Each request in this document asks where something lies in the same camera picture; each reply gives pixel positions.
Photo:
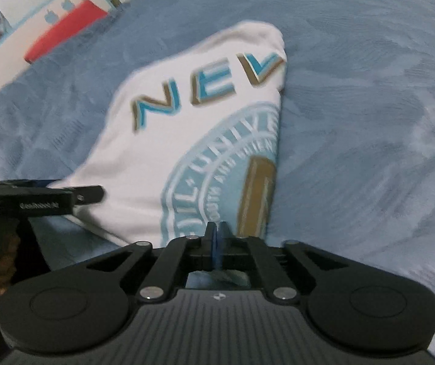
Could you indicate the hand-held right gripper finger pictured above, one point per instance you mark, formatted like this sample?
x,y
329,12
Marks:
x,y
210,237
219,245

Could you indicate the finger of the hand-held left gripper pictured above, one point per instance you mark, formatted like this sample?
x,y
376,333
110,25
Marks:
x,y
88,194

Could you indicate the white printed sweatshirt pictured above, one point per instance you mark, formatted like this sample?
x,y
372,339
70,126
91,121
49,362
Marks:
x,y
187,140

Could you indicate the red and white printed pillow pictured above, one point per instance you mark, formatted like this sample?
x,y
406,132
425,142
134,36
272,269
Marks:
x,y
65,30

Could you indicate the blue textured blanket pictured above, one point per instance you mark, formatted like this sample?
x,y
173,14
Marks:
x,y
354,121

